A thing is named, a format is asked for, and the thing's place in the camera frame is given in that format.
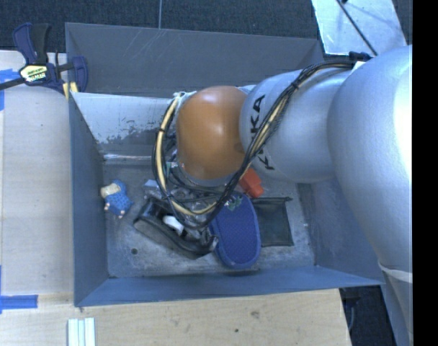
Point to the grey metal bin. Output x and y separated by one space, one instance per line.
132 60

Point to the pale wood board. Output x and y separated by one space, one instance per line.
35 193

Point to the blue and cream toy animal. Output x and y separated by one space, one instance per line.
119 200

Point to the red-orange plastic piece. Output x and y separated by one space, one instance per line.
253 185

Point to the dark green flat block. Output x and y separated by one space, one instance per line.
274 225

